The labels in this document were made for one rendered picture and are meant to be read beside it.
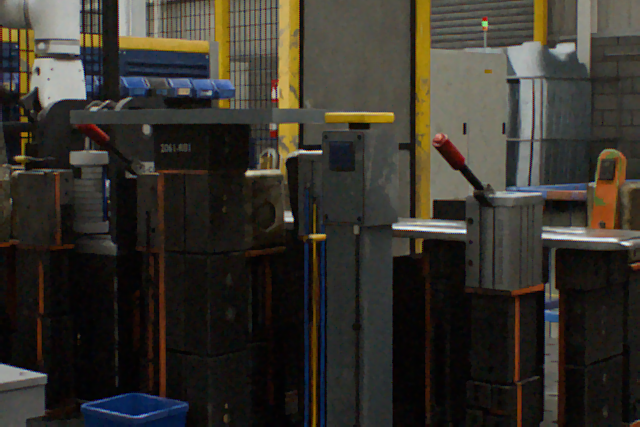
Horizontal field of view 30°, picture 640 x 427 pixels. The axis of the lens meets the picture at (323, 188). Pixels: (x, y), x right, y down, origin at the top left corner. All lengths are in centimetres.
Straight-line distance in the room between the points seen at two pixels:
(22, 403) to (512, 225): 71
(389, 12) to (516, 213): 408
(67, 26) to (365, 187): 105
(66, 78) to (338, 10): 303
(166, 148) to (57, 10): 77
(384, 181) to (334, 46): 382
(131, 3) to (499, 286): 565
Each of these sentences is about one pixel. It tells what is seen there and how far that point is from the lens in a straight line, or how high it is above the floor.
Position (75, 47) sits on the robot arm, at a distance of 233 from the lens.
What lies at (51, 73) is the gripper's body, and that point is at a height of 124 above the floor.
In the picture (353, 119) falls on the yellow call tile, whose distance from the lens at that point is 141.
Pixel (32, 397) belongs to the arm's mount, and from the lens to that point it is 174.
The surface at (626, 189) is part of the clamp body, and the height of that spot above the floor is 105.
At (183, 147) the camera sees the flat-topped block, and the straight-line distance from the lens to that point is 158.
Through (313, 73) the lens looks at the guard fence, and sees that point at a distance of 513.
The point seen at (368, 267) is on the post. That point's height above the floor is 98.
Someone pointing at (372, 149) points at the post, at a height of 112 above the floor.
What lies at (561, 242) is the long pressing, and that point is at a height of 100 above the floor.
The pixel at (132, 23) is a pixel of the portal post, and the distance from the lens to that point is 701.
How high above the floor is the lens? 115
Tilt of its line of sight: 3 degrees down
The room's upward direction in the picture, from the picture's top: straight up
